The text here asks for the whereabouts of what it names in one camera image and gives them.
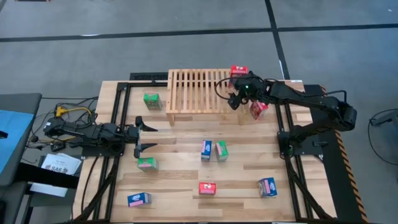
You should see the black cable loop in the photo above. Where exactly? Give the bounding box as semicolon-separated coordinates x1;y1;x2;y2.
368;108;398;166

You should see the black aluminium table frame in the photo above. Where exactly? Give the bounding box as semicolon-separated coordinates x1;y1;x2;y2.
74;80;335;222

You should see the green Apple Jacks cereal box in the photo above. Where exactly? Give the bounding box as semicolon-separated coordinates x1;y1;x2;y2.
143;92;164;111
137;157;160;172
214;140;229;162

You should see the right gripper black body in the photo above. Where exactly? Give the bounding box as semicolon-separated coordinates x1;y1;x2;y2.
233;74;261;100

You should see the blank white paper sheet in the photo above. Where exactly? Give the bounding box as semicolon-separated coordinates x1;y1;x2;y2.
29;182;69;198

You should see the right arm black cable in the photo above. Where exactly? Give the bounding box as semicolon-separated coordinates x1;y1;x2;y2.
215;77;237;102

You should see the printed white paper sheet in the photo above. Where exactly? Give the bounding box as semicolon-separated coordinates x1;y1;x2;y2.
40;152;83;177

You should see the blue sheet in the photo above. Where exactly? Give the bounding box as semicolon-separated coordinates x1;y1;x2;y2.
0;108;34;175

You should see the blue Frosted Flakes cereal box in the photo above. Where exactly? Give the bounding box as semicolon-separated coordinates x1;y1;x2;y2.
257;177;278;198
127;192;152;208
200;139;213;162

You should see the yellow power cable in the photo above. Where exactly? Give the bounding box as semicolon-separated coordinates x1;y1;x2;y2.
65;106;93;116

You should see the wooden slatted shelf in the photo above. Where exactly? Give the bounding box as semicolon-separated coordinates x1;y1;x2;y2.
165;68;250;126

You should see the red Froot Loops cereal box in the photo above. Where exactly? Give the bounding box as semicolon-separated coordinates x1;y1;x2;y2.
198;182;217;196
229;64;249;82
249;100;269;121

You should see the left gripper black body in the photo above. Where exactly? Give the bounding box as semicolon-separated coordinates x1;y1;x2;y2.
125;124;141;146

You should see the black hazard-striped floor mat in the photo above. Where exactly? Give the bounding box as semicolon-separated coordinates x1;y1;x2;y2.
303;83;369;223

